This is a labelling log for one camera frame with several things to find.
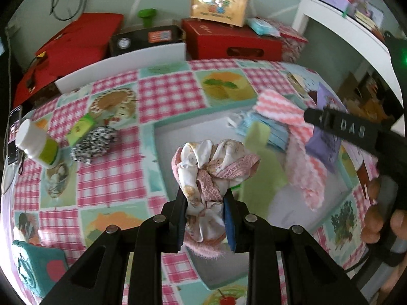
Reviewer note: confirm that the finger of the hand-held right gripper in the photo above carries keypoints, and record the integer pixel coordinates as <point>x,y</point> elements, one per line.
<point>346,127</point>

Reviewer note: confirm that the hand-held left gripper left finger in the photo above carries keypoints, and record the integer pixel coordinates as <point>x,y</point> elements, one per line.
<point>178,225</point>

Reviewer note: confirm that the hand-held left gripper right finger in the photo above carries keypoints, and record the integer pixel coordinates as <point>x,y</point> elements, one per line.
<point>229,225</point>

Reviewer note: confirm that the pink knit scrunchie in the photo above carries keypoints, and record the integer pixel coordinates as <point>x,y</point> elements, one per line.
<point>235,168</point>

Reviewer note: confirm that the green cloth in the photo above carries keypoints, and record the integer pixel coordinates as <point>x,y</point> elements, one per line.
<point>264,178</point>

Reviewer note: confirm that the pink striped towel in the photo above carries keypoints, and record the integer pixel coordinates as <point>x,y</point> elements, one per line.
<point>305,171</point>

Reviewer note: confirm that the white floral scrunchie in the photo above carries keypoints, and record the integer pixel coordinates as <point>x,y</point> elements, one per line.
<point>194,162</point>

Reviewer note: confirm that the blue face mask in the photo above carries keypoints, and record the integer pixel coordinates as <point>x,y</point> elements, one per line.
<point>276,136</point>

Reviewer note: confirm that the person's right hand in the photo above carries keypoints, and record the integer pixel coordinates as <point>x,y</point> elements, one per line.
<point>372,220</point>

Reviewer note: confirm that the red patterned box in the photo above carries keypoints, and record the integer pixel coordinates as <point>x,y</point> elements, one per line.
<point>292,44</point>

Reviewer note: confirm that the white shelf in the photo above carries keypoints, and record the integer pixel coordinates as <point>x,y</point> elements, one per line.
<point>334,16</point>

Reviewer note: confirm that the leopard print scrunchie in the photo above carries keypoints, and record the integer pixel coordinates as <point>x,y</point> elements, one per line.
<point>93,146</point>

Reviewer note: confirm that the colourful packets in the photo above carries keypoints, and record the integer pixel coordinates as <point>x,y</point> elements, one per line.
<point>362,3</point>

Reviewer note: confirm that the blue wet wipes pack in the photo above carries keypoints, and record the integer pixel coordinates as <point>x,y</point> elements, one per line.
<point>262,27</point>

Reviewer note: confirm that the small green box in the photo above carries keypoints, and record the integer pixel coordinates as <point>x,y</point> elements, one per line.
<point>81,130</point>

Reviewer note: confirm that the pink checkered tablecloth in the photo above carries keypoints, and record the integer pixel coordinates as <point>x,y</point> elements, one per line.
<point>165,89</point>

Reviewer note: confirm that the teal pouch with red apple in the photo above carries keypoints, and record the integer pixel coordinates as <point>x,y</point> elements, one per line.
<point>35,267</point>

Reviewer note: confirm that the white bottle with green label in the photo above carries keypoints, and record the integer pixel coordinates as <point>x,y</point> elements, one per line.
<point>35,143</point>

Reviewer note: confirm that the white board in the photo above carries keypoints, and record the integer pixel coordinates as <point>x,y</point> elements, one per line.
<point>127,66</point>

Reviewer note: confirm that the black box with gauge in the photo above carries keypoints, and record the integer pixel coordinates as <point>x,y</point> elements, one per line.
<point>143,41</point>

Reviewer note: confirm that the large flat red box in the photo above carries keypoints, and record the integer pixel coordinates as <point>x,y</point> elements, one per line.
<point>76,41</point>

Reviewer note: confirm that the green dumbbell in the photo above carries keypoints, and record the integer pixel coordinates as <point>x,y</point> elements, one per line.
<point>147,16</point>

